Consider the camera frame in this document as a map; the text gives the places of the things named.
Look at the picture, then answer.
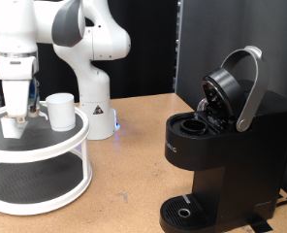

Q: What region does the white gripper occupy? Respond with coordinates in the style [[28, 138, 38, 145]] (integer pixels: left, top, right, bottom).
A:
[[0, 56, 40, 124]]

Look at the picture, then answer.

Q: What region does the orange-lidded white coffee pod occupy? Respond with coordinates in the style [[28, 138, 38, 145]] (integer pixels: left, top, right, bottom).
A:
[[0, 116, 29, 140]]

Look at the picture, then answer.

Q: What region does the black Keurig coffee machine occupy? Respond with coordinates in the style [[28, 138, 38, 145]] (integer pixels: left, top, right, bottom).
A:
[[159, 45, 287, 233]]

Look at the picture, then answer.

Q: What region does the white mug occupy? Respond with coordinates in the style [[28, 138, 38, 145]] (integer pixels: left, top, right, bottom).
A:
[[40, 92, 77, 132]]

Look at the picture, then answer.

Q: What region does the white two-tier turntable shelf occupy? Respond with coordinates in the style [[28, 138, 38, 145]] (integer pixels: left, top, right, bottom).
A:
[[0, 100, 93, 216]]

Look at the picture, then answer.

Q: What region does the aluminium frame post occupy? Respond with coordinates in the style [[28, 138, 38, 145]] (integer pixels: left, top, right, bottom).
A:
[[174, 0, 185, 95]]

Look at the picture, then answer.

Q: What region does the black power cord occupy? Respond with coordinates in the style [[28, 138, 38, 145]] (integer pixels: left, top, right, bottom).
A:
[[274, 193, 287, 208]]

